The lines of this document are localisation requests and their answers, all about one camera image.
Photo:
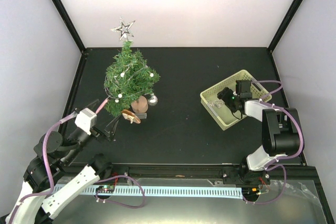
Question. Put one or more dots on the green plastic basket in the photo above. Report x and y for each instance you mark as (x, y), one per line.
(225, 106)

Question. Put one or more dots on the silver star tree topper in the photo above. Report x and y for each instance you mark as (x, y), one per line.
(124, 29)

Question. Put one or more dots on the small circuit board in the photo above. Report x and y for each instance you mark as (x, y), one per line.
(106, 189)

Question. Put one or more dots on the small green christmas tree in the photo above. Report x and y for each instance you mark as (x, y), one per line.
(128, 78)

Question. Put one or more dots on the pink cone ornament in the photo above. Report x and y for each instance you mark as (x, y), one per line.
(102, 105)

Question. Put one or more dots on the black aluminium rail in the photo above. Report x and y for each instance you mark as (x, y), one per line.
(228, 174)

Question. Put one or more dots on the clear battery box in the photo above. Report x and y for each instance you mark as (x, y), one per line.
(141, 116)

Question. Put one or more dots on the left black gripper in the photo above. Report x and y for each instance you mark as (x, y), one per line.
(109, 133)

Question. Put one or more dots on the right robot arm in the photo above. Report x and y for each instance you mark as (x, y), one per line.
(281, 133)

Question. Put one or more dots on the brown white plush ornament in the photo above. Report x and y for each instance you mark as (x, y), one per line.
(130, 116)

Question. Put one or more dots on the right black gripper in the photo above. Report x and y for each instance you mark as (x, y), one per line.
(224, 95)

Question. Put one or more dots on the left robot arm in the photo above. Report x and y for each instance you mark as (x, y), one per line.
(57, 149)

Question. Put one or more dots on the light blue slotted cable duct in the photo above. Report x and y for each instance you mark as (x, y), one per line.
(170, 191)

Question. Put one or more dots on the silver merry christmas sign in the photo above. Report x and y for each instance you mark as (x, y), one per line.
(215, 103)

